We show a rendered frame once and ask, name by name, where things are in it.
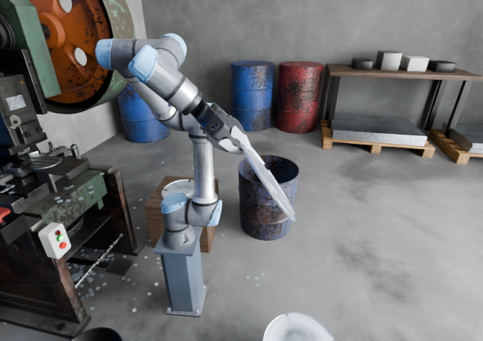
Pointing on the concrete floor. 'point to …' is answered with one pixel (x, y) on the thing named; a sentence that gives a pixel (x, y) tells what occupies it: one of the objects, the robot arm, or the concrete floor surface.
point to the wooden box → (154, 212)
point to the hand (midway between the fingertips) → (246, 150)
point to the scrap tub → (272, 222)
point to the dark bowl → (98, 335)
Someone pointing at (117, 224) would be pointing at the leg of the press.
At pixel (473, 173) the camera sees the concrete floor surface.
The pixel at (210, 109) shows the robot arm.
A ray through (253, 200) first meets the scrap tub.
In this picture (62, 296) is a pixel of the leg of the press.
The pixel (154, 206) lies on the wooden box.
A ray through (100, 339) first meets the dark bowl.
